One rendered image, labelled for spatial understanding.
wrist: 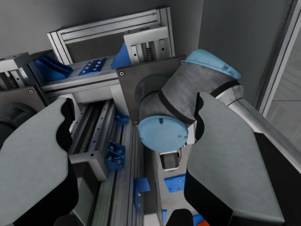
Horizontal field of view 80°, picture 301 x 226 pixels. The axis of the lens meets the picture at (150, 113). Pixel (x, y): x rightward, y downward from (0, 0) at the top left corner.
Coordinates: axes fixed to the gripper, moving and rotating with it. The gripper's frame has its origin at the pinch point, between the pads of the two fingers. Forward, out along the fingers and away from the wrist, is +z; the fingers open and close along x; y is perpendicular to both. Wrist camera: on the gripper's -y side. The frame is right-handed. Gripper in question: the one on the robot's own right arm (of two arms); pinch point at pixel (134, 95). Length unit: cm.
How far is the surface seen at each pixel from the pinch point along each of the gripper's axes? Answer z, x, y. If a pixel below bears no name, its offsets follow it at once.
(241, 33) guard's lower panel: 77, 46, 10
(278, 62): 48, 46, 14
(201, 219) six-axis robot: 144, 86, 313
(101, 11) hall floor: 148, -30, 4
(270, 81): 48, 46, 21
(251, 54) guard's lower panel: 64, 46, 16
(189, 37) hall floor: 148, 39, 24
